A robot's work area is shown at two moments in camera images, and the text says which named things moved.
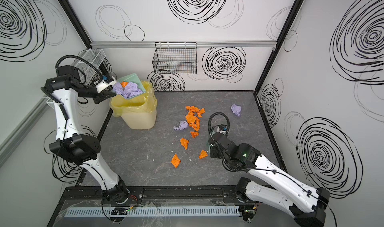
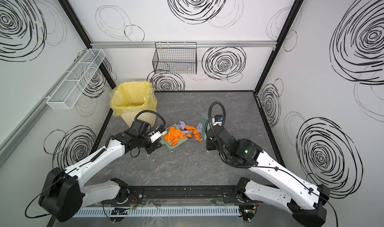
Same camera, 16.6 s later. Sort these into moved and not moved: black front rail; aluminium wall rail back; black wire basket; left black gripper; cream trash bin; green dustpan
Moved: green dustpan; left black gripper
Not moved: black front rail; black wire basket; cream trash bin; aluminium wall rail back
